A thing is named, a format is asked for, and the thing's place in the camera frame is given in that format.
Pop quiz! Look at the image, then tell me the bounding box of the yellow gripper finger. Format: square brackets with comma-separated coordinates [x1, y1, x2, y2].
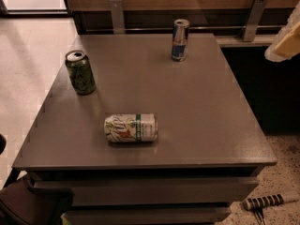
[264, 1, 300, 62]

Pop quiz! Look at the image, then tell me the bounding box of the right metal wall bracket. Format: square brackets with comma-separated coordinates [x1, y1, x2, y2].
[242, 0, 268, 42]

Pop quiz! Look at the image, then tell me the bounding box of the blue silver energy drink can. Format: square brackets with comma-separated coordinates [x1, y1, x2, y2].
[172, 19, 190, 62]

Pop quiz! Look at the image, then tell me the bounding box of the metal wall bracket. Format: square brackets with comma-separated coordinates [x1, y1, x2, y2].
[110, 0, 126, 35]
[242, 0, 268, 42]

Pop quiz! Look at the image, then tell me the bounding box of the dark chair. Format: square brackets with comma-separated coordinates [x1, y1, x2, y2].
[0, 133, 75, 225]

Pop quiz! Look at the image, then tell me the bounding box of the grey drawer cabinet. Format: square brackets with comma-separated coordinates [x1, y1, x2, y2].
[13, 34, 277, 225]

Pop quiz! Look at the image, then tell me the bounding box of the left metal wall bracket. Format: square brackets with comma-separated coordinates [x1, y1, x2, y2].
[110, 0, 126, 35]

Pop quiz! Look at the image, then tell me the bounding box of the striped tool on floor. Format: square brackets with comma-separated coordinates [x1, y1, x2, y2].
[242, 191, 300, 211]

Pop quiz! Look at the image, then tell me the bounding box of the white 7up can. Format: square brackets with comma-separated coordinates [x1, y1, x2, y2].
[104, 113, 158, 143]

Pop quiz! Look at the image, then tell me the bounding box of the green soda can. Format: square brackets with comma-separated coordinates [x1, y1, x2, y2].
[65, 50, 96, 96]

